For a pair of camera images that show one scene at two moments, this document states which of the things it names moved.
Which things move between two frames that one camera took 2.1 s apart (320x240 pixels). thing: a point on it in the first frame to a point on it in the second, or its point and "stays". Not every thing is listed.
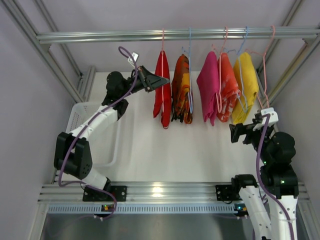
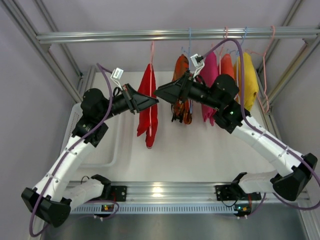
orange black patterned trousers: [181, 87] stays
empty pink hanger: [264, 54] stays
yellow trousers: [246, 87] stays
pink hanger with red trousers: [164, 92] to [152, 57]
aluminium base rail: [150, 192] stays
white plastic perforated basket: [105, 140] stays
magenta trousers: [208, 80] stays
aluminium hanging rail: [228, 34] stays
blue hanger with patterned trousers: [190, 54] stays
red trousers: [162, 98] to [147, 119]
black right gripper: [240, 132] to [185, 87]
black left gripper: [144, 78] to [130, 100]
